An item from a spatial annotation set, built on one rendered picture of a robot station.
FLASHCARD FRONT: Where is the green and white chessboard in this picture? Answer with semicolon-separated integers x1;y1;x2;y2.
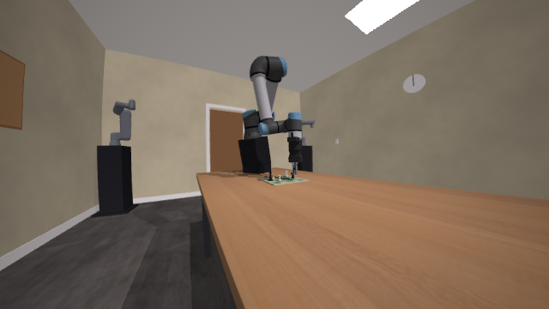
260;175;309;185

